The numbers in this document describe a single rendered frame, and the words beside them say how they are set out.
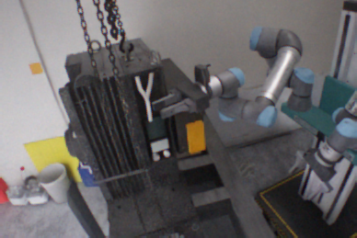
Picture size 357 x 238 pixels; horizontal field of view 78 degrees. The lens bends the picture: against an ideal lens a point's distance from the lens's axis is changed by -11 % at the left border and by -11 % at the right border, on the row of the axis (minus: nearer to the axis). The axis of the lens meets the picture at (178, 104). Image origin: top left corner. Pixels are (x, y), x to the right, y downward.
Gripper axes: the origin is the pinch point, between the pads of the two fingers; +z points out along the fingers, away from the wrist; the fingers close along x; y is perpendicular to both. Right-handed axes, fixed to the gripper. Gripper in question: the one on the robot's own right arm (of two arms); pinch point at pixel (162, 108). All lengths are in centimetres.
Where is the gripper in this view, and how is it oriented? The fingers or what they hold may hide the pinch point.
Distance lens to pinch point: 76.2
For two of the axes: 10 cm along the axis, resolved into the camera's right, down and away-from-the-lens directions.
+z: -8.6, 3.7, -3.6
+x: -4.9, -3.9, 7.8
